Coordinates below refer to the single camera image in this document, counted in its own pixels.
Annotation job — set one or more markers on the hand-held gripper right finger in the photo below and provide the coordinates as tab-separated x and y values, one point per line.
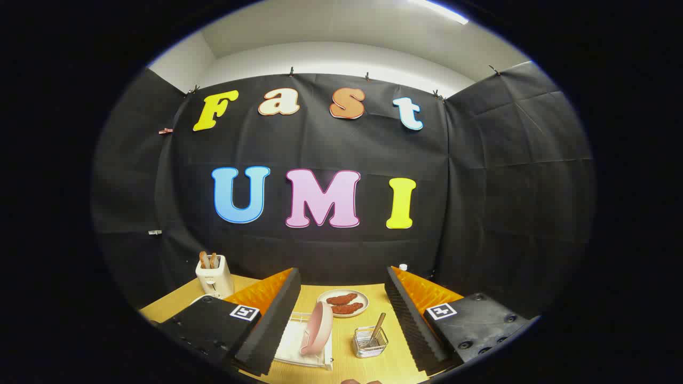
408	320

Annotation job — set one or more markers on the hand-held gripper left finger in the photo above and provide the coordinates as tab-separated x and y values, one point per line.
272	325

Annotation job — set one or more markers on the pink plate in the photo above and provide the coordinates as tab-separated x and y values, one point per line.
317	328

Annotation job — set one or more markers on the beige round plate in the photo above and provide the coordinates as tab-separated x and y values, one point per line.
364	297

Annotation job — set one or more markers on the brown steak piece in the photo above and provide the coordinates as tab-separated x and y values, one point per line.
341	298
348	308

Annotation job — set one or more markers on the white toaster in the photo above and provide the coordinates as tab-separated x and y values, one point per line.
216	280

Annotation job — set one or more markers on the toast bread slice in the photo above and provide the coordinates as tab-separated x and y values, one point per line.
214	261
204	260

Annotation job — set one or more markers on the black backdrop cloth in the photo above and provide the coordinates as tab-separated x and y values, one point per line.
320	144

